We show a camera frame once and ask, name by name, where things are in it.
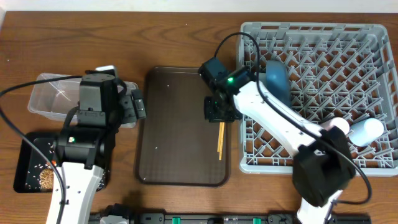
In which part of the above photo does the wooden chopstick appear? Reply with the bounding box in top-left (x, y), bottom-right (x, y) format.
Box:
top-left (217, 122), bottom-right (224, 154)
top-left (217, 122), bottom-right (225, 161)

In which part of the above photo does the dark blue plate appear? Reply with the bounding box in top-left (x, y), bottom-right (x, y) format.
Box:
top-left (266, 60), bottom-right (292, 108)

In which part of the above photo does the pink cup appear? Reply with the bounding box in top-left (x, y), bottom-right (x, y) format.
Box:
top-left (320, 117), bottom-right (350, 135)

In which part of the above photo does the brown food scrap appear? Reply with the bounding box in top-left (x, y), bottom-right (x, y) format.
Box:
top-left (39, 169), bottom-right (54, 190)

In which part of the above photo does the white rice pile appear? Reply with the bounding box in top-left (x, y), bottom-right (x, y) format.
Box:
top-left (14, 138), bottom-right (109, 193)

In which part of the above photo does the light blue cup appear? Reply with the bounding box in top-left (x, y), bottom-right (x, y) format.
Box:
top-left (349, 118), bottom-right (384, 147)

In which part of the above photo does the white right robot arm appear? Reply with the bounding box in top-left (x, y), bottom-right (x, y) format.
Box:
top-left (199, 68), bottom-right (356, 223)

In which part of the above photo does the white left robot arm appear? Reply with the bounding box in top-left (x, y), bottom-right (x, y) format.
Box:
top-left (46, 72), bottom-right (146, 223)

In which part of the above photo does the grey dishwasher rack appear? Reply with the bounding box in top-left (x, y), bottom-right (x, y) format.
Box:
top-left (236, 22), bottom-right (397, 177)

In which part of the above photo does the brown plastic tray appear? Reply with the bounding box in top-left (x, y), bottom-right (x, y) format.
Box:
top-left (136, 67), bottom-right (230, 187)

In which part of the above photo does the clear plastic bin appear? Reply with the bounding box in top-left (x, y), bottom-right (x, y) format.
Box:
top-left (28, 73), bottom-right (137, 128)

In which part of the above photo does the black plastic bin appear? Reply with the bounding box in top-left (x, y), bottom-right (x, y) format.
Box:
top-left (13, 128), bottom-right (116, 193)

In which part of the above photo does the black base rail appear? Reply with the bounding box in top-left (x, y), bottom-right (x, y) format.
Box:
top-left (88, 203), bottom-right (373, 224)

